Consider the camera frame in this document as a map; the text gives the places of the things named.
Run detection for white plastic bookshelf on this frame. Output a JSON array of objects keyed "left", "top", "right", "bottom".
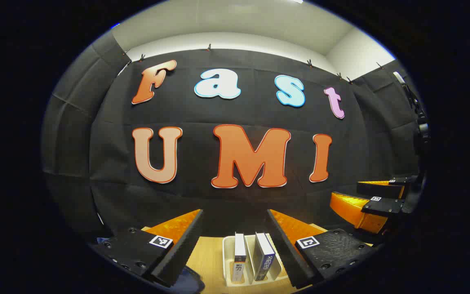
[{"left": 222, "top": 234, "right": 290, "bottom": 286}]

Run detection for row of small black clamps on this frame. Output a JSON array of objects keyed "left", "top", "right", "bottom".
[{"left": 123, "top": 43, "right": 382, "bottom": 84}]

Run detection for black backdrop cloth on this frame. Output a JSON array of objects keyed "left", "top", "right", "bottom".
[{"left": 41, "top": 31, "right": 427, "bottom": 245}]

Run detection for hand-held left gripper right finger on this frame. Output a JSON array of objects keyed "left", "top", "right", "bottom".
[{"left": 266, "top": 209, "right": 376, "bottom": 290}]

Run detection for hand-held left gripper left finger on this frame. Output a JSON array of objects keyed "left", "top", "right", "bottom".
[{"left": 92, "top": 209, "right": 204, "bottom": 287}]

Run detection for blue spine book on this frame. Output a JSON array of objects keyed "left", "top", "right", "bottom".
[{"left": 253, "top": 233, "right": 276, "bottom": 281}]

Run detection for white spine book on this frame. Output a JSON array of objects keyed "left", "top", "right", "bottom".
[{"left": 231, "top": 233, "right": 247, "bottom": 284}]

